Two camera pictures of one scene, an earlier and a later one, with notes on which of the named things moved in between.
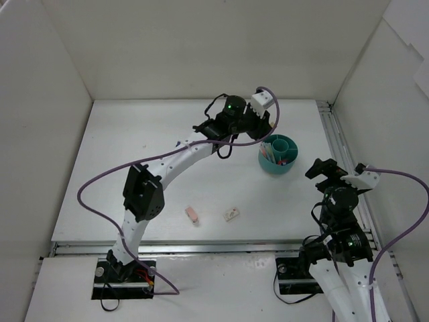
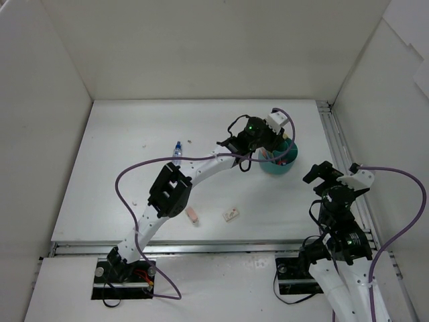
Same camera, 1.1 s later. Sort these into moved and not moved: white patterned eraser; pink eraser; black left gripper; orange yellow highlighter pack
Moved: black left gripper
Not moved: pink eraser; white patterned eraser; orange yellow highlighter pack
